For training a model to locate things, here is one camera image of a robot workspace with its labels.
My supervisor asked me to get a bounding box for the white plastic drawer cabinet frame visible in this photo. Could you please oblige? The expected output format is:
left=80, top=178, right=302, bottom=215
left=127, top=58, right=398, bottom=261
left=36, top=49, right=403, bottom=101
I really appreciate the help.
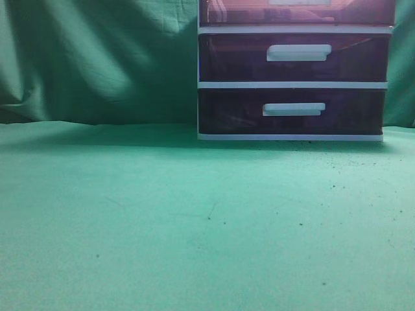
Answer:
left=197, top=7, right=394, bottom=141

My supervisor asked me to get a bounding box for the green backdrop cloth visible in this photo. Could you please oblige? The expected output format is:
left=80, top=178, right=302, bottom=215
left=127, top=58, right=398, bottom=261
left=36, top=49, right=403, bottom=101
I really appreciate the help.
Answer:
left=1, top=1, right=414, bottom=127

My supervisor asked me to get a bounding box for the translucent purple drawer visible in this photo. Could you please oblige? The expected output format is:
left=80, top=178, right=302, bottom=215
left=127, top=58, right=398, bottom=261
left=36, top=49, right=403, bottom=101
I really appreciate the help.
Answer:
left=198, top=89, right=385, bottom=135
left=198, top=34, right=390, bottom=82
left=198, top=0, right=396, bottom=26

